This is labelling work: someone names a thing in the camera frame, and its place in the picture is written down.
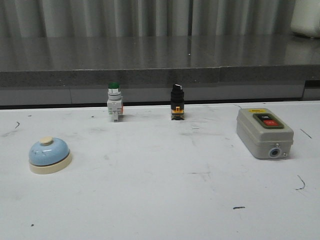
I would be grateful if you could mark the grey stone counter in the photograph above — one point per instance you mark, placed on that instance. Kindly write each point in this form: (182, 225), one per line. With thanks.
(76, 71)

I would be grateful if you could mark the grey pleated curtain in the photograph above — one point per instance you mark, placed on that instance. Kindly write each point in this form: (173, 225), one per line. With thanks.
(139, 18)

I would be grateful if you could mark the grey on-off switch box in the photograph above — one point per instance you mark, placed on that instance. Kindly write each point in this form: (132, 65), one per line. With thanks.
(264, 134)

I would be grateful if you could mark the green pushbutton switch module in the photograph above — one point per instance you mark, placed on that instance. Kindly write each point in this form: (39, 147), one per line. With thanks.
(115, 101)

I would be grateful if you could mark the blue and cream desk bell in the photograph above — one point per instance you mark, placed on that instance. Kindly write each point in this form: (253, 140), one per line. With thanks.
(49, 155)

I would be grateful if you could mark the white appliance on counter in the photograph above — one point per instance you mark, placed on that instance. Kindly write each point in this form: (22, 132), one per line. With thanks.
(306, 18)

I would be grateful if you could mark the black selector switch module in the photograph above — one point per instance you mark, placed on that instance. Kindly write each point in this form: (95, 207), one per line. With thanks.
(177, 102)

